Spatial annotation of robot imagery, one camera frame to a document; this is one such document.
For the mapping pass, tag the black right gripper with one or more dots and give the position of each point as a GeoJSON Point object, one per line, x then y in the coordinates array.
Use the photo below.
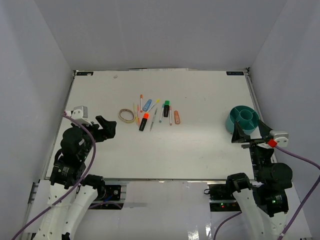
{"type": "Point", "coordinates": [238, 136]}

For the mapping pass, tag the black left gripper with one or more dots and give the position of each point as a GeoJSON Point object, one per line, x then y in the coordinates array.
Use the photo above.
{"type": "Point", "coordinates": [109, 127]}

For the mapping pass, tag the orange black highlighter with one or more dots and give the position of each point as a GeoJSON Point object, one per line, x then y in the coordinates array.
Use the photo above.
{"type": "Point", "coordinates": [143, 122]}

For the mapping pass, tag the green black highlighter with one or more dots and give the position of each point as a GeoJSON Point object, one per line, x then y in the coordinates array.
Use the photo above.
{"type": "Point", "coordinates": [166, 108]}

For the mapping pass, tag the pink cap white marker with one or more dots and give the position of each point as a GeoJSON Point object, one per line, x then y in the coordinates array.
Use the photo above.
{"type": "Point", "coordinates": [170, 115]}

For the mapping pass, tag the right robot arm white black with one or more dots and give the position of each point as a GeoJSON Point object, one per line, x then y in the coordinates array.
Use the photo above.
{"type": "Point", "coordinates": [264, 206]}

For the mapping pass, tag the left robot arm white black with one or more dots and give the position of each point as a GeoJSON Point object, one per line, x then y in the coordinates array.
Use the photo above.
{"type": "Point", "coordinates": [72, 190]}

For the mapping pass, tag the teal round organizer container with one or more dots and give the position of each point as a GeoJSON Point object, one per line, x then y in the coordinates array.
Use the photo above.
{"type": "Point", "coordinates": [245, 116]}

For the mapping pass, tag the beige tape roll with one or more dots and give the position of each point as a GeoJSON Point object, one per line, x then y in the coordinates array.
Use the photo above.
{"type": "Point", "coordinates": [126, 115]}

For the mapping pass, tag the yellow pen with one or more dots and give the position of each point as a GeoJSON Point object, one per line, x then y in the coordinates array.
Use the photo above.
{"type": "Point", "coordinates": [135, 114]}

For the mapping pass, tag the pink pen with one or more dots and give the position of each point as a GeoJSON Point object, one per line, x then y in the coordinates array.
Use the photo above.
{"type": "Point", "coordinates": [138, 114]}

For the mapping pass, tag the orange cap white marker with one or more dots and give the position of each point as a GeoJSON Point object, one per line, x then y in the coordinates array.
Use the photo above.
{"type": "Point", "coordinates": [140, 103]}

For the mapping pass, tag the grey pen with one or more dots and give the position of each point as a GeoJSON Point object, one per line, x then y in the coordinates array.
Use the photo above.
{"type": "Point", "coordinates": [153, 119]}

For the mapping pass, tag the yellow cap white marker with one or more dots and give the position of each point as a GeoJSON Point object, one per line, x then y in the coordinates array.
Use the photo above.
{"type": "Point", "coordinates": [151, 107]}

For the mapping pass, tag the teal cap white marker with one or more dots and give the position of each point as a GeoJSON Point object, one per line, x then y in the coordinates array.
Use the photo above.
{"type": "Point", "coordinates": [162, 113]}

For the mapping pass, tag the left blue corner label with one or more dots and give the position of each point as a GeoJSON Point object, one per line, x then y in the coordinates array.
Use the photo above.
{"type": "Point", "coordinates": [84, 73]}

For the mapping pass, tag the blue corner label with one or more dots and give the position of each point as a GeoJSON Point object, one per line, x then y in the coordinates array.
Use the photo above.
{"type": "Point", "coordinates": [234, 73]}
{"type": "Point", "coordinates": [84, 73]}

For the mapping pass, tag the right blue corner label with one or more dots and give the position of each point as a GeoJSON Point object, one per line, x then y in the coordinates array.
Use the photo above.
{"type": "Point", "coordinates": [234, 73]}

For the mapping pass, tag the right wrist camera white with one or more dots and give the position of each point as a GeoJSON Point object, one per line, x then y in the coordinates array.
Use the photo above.
{"type": "Point", "coordinates": [275, 139]}

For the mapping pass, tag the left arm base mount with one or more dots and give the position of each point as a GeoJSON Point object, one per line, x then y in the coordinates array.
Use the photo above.
{"type": "Point", "coordinates": [111, 197]}

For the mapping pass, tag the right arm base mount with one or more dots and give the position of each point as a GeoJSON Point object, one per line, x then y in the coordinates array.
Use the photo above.
{"type": "Point", "coordinates": [220, 200]}

